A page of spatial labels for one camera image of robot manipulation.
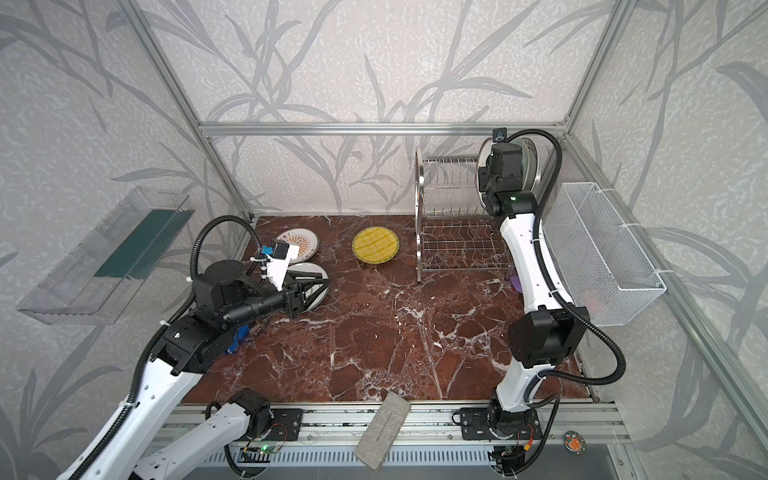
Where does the light green flower plate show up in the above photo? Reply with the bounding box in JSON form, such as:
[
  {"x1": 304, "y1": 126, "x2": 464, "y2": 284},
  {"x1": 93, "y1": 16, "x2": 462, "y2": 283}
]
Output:
[{"x1": 519, "y1": 138, "x2": 531, "y2": 185}]

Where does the dark green rimmed white plate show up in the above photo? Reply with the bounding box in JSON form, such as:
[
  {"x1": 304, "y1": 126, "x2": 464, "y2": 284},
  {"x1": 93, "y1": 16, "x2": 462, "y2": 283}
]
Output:
[{"x1": 528, "y1": 140, "x2": 540, "y2": 188}]

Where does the yellow green woven plate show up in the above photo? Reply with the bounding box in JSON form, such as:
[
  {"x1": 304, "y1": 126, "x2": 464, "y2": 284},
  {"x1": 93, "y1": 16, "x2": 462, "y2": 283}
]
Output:
[{"x1": 352, "y1": 226, "x2": 400, "y2": 265}]

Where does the orange sunburst plate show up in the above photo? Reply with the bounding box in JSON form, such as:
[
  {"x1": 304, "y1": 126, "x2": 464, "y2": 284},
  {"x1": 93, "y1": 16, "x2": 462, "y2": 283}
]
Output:
[
  {"x1": 277, "y1": 228, "x2": 319, "y2": 264},
  {"x1": 476, "y1": 138, "x2": 493, "y2": 197}
]

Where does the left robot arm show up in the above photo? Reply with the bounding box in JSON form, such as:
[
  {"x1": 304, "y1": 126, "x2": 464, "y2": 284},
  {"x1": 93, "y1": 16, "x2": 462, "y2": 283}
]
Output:
[{"x1": 61, "y1": 215, "x2": 330, "y2": 479}]

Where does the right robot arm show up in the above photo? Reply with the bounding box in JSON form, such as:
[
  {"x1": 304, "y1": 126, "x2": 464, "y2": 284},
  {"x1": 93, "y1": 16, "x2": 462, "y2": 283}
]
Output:
[{"x1": 452, "y1": 128, "x2": 626, "y2": 478}]

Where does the steel dish rack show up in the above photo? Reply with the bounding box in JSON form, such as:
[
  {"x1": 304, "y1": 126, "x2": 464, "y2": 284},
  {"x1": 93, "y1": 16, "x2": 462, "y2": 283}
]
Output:
[{"x1": 414, "y1": 149, "x2": 536, "y2": 282}]

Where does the white plate with green rim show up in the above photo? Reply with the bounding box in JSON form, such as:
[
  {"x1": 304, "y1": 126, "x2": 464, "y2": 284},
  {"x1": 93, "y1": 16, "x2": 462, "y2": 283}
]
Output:
[{"x1": 287, "y1": 262, "x2": 330, "y2": 311}]

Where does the grey sponge block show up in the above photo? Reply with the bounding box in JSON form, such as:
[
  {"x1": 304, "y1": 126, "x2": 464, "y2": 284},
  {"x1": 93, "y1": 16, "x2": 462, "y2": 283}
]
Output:
[{"x1": 354, "y1": 392, "x2": 411, "y2": 471}]

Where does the small round orange gadget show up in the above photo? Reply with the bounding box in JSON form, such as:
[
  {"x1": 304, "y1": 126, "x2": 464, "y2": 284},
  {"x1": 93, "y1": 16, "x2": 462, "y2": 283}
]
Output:
[{"x1": 563, "y1": 430, "x2": 586, "y2": 455}]

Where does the blue handled tool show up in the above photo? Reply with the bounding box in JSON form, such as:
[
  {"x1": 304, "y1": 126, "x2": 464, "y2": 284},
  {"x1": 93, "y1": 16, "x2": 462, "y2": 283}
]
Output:
[{"x1": 226, "y1": 325, "x2": 250, "y2": 355}]

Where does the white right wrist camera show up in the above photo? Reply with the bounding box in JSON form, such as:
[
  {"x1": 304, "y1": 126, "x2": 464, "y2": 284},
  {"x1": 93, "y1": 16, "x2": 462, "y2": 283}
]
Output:
[{"x1": 492, "y1": 127, "x2": 508, "y2": 143}]

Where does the clear plastic wall shelf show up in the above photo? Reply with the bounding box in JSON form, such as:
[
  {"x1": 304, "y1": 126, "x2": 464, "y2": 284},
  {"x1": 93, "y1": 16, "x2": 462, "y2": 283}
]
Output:
[{"x1": 17, "y1": 187, "x2": 195, "y2": 326}]

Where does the white wire basket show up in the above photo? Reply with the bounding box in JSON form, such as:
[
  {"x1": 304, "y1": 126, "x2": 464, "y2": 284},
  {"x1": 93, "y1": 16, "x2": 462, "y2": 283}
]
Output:
[{"x1": 544, "y1": 182, "x2": 666, "y2": 327}]

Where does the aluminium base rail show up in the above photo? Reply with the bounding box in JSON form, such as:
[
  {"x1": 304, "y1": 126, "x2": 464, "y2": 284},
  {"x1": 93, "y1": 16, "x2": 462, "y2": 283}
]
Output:
[{"x1": 149, "y1": 400, "x2": 631, "y2": 469}]

